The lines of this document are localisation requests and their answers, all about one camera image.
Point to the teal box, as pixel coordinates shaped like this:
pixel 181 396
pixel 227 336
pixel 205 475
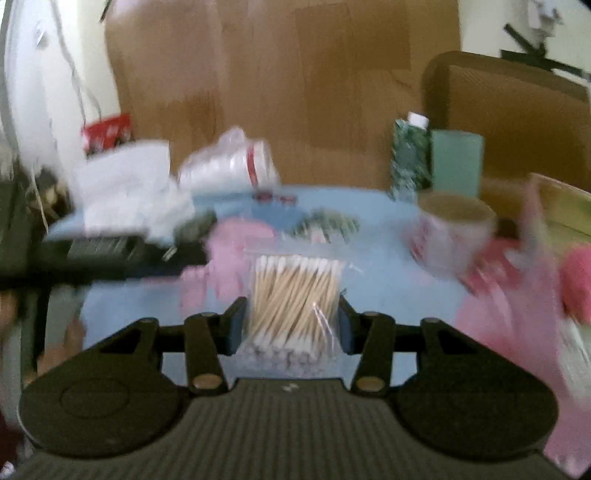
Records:
pixel 457 161

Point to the green white drink carton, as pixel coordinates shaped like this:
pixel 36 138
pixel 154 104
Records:
pixel 410 157

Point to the green patterned packet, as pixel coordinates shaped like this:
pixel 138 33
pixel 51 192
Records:
pixel 328 226

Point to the black tape strips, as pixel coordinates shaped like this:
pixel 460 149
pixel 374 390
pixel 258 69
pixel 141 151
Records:
pixel 535 53

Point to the white tissue pack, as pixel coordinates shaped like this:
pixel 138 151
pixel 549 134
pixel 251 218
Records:
pixel 134 189

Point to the pink fluffy towel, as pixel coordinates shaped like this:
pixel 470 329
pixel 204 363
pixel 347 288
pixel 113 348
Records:
pixel 579 277

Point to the bag of cotton swabs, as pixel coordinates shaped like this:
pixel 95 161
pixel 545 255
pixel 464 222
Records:
pixel 295 295

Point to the white wall adapter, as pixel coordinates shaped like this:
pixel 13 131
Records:
pixel 545 16

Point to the bagged stack of paper cups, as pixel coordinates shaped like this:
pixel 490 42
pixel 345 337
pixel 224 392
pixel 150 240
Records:
pixel 226 166

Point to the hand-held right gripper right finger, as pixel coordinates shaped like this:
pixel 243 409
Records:
pixel 344 323

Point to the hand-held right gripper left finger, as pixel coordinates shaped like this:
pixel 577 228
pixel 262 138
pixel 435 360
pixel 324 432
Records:
pixel 238 318

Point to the red patterned round tin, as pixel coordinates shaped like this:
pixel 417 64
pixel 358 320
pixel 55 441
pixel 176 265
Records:
pixel 448 240

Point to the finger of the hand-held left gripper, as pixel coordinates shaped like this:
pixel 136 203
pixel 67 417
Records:
pixel 184 258

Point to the white rounded object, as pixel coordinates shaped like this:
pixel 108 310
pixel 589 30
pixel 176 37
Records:
pixel 27 83

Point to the white packet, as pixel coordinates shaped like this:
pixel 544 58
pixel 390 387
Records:
pixel 577 355

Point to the red snack box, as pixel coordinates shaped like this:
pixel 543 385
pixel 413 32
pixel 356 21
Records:
pixel 106 134

